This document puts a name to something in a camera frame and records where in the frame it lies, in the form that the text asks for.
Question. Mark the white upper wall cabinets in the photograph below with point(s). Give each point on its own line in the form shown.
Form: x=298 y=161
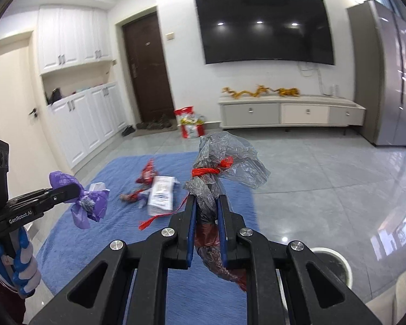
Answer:
x=71 y=36

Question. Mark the blue white gloved left hand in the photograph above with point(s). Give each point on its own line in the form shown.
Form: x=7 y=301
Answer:
x=20 y=273

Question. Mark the white printed paper packet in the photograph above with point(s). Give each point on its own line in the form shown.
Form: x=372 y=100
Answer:
x=161 y=196

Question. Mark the blue shaggy rug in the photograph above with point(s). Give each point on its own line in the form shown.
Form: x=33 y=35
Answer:
x=195 y=296

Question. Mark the black wall television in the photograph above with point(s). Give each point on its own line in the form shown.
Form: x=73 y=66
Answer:
x=248 y=30

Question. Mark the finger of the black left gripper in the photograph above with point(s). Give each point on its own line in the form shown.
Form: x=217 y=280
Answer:
x=64 y=194

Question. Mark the red snack bag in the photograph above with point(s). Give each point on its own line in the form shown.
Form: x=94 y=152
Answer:
x=148 y=174

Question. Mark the purple wrapper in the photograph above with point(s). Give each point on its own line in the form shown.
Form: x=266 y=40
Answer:
x=91 y=205

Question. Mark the white TV cabinet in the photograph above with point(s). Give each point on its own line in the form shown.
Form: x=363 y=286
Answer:
x=270 y=111

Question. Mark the cream interior door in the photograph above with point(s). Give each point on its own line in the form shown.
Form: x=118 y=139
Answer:
x=30 y=157

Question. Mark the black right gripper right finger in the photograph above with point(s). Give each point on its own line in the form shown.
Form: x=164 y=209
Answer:
x=286 y=283

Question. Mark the dark red left sleeve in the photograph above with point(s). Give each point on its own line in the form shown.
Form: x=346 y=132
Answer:
x=14 y=304

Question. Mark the dark brown entrance door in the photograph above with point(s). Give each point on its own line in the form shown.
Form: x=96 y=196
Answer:
x=147 y=66

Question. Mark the grey double-door refrigerator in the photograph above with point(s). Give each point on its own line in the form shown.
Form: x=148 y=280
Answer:
x=379 y=47

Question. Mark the red white gift bag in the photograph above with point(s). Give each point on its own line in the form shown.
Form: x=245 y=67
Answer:
x=191 y=124

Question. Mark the crumpled white tissue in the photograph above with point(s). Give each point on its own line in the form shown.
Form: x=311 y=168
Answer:
x=99 y=186

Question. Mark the yellow dragon garland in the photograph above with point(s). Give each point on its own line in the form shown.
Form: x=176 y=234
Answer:
x=262 y=90

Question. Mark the white lower shoe cabinet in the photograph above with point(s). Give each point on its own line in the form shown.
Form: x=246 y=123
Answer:
x=84 y=121

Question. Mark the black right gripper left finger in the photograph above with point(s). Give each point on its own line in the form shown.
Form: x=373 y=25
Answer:
x=126 y=283

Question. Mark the shoes on door mat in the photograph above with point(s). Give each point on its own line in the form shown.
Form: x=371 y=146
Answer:
x=164 y=123

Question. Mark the grey bag with red string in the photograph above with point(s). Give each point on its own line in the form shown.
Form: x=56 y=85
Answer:
x=208 y=227

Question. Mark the red crumpled wrapper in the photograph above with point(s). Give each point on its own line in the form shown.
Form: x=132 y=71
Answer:
x=140 y=197

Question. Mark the white round trash bin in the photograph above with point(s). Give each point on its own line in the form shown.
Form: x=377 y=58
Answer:
x=337 y=263

